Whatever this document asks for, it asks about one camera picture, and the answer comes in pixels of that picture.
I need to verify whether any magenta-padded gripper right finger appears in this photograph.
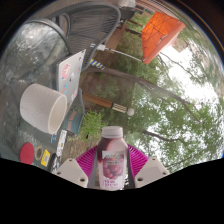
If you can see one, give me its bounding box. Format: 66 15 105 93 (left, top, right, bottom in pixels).
126 143 171 189

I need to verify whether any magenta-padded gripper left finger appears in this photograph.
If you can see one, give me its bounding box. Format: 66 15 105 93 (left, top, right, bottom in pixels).
54 143 100 189

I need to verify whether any pink juice bottle white cap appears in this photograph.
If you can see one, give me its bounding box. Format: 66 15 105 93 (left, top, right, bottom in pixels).
96 125 129 191

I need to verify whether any black laptop with stickers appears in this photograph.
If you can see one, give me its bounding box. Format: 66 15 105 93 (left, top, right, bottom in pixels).
49 151 64 174

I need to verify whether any yellow square card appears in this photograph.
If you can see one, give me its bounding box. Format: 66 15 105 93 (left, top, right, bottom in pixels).
40 148 51 167

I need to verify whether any green plant in blue pot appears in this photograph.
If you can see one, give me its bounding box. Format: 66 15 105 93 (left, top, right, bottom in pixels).
61 88 108 141

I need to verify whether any flat round red coaster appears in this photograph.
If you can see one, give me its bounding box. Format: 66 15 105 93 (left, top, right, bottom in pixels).
19 142 36 165

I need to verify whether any white ribbed cup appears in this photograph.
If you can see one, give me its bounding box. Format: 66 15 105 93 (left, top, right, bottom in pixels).
19 83 68 135

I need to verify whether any silver laptop with stickers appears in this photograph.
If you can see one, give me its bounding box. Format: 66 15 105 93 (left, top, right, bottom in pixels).
55 49 87 108

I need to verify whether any yellow blue striped cone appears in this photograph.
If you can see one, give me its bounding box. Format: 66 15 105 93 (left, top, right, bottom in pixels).
89 58 105 70

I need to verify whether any orange canopy tent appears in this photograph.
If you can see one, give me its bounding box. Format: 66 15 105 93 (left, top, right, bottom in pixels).
96 11 187 65

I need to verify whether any small round ring sticker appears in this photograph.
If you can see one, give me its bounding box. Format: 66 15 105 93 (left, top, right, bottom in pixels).
34 145 44 161

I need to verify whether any wooden lamp post white globe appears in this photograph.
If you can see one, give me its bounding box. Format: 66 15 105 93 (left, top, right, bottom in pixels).
82 92 135 117

